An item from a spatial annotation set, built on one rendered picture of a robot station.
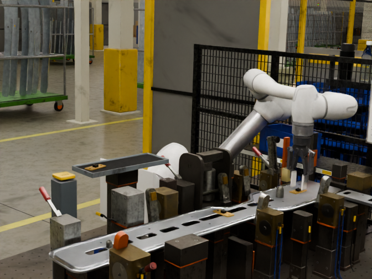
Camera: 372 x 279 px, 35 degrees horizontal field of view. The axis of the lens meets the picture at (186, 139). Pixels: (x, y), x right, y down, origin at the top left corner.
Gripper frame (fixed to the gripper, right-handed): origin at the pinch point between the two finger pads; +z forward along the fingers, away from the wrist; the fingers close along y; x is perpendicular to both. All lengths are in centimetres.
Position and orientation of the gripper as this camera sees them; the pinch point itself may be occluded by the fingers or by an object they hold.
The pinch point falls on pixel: (298, 181)
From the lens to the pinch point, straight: 261.9
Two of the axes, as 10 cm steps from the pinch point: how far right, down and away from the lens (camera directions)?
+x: -7.3, 1.2, -6.7
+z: -0.3, 9.8, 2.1
